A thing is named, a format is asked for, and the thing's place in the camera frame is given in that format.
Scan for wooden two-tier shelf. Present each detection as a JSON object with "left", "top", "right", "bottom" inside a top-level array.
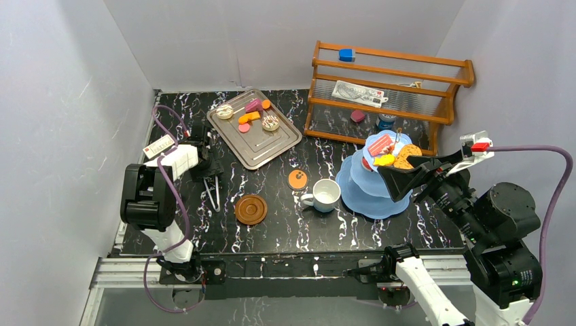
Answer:
[{"left": 304, "top": 41, "right": 475, "bottom": 155}]

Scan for brown wooden round coaster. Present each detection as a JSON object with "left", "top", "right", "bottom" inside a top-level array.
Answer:
[{"left": 234, "top": 195, "right": 268, "bottom": 225}]

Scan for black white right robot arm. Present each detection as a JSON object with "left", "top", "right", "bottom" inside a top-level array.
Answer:
[{"left": 344, "top": 156, "right": 543, "bottom": 325}]

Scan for blue three-tier cake stand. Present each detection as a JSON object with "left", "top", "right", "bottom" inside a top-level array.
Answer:
[{"left": 336, "top": 147, "right": 412, "bottom": 220}]

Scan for white iced round pastry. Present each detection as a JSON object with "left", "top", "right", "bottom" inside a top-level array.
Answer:
[{"left": 216, "top": 104, "right": 234, "bottom": 120}]

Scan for white ceramic mug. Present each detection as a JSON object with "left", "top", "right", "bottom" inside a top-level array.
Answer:
[{"left": 300, "top": 179, "right": 341, "bottom": 213}]

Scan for magenta cake wedge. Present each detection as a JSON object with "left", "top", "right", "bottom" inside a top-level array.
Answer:
[{"left": 244, "top": 99, "right": 264, "bottom": 113}]

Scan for steel serving tray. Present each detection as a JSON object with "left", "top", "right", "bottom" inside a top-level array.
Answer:
[{"left": 206, "top": 89, "right": 302, "bottom": 170}]

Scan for red sprinkled donut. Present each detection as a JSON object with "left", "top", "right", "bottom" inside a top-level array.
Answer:
[{"left": 361, "top": 157, "right": 374, "bottom": 172}]

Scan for blue lidded jar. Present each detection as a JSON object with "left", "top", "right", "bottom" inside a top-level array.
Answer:
[{"left": 376, "top": 114, "right": 397, "bottom": 131}]

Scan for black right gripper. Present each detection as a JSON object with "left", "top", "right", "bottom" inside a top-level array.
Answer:
[{"left": 376, "top": 148, "right": 489, "bottom": 242}]

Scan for pink layered cake slice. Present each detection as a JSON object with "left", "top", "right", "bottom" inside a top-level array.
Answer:
[{"left": 367, "top": 134, "right": 395, "bottom": 157}]

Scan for orange black round coaster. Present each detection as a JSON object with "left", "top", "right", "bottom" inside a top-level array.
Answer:
[{"left": 287, "top": 169, "right": 308, "bottom": 191}]

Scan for maroon heart-shaped object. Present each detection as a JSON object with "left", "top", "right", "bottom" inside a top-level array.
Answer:
[{"left": 350, "top": 109, "right": 366, "bottom": 124}]

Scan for brown chocolate chip cookie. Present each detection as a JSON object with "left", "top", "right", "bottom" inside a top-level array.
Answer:
[{"left": 393, "top": 144, "right": 422, "bottom": 170}]

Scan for small white cardboard box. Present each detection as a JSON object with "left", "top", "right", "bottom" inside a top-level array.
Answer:
[{"left": 143, "top": 134, "right": 175, "bottom": 160}]

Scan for orange yellow pastry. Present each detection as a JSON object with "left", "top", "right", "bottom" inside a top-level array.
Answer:
[{"left": 373, "top": 153, "right": 396, "bottom": 166}]

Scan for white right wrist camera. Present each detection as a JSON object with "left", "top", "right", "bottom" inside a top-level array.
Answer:
[{"left": 448, "top": 130, "right": 494, "bottom": 176}]

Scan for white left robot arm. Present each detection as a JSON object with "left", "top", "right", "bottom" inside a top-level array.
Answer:
[{"left": 120, "top": 124, "right": 223, "bottom": 283}]

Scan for packaged ruler protractor set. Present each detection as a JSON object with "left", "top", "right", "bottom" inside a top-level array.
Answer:
[{"left": 331, "top": 80, "right": 389, "bottom": 108}]

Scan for blue block on shelf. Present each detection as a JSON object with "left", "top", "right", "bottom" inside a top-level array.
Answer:
[{"left": 338, "top": 48, "right": 356, "bottom": 62}]

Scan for pink round macaron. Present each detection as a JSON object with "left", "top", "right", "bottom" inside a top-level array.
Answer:
[{"left": 238, "top": 123, "right": 251, "bottom": 133}]

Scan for white chocolate drizzled donut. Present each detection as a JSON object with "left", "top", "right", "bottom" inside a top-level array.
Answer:
[{"left": 261, "top": 115, "right": 280, "bottom": 132}]

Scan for steel food tongs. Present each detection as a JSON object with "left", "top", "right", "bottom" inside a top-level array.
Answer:
[{"left": 203, "top": 175, "right": 221, "bottom": 213}]

